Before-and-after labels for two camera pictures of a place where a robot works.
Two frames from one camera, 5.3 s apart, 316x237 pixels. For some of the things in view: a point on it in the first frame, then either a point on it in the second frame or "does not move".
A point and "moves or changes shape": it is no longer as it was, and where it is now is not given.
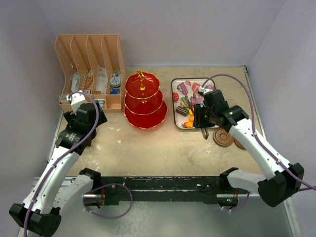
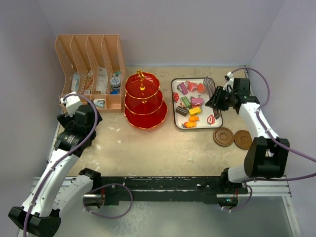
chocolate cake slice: (181, 110) does not move
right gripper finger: (198, 115) to (216, 100)
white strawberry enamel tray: (185, 97) does not move
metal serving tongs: (206, 137) moves or changes shape
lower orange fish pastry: (189, 124) does not move
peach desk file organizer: (95, 64) does not move
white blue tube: (75, 81) does not move
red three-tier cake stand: (144, 107) does not move
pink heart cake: (195, 87) moves or changes shape
